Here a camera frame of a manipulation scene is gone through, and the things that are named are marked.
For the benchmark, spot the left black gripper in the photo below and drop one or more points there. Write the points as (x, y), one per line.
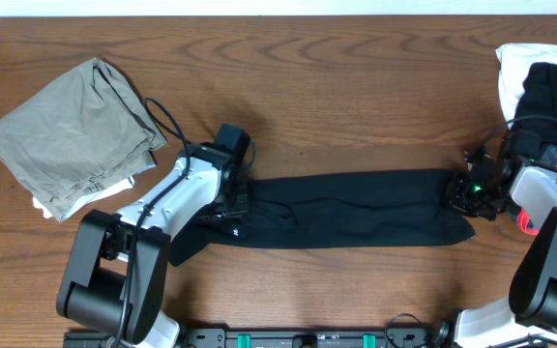
(235, 196)

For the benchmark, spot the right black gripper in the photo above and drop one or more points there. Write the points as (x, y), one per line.
(463, 191)

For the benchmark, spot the black Sydrogen polo shirt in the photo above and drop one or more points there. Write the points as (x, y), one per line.
(402, 208)

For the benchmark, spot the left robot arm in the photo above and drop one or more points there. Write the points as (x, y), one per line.
(114, 281)

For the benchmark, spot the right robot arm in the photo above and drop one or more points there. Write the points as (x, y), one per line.
(524, 184)

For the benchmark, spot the white garment under olive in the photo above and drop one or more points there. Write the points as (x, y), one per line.
(88, 198)

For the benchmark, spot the white garment on right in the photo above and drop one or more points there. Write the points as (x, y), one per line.
(515, 61)

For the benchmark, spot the folded olive green garment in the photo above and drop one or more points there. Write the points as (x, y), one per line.
(84, 132)

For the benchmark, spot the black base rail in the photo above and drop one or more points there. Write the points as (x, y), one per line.
(219, 338)

